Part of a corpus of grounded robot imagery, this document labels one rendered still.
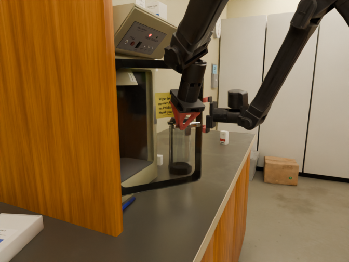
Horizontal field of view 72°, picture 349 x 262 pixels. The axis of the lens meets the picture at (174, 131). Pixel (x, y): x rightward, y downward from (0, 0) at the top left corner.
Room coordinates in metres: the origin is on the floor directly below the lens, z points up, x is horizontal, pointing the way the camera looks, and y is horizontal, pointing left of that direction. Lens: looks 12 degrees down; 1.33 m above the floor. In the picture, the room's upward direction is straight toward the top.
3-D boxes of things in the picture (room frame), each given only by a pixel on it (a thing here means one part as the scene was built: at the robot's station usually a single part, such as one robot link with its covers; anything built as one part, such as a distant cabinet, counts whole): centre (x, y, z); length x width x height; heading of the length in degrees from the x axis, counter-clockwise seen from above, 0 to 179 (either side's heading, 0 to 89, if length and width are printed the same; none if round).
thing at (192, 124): (0.73, -0.03, 1.20); 0.10 x 0.05 x 0.03; 115
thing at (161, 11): (0.84, 0.06, 1.54); 0.05 x 0.05 x 0.06; 62
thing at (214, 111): (0.94, -0.18, 1.20); 0.07 x 0.07 x 0.10; 66
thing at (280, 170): (3.11, -1.44, 0.14); 0.41 x 0.33 x 0.29; 73
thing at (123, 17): (0.78, 0.08, 1.46); 0.32 x 0.12 x 0.10; 157
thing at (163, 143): (0.73, 0.05, 1.19); 0.30 x 0.01 x 0.40; 115
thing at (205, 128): (0.97, -0.11, 1.16); 0.09 x 0.07 x 0.07; 66
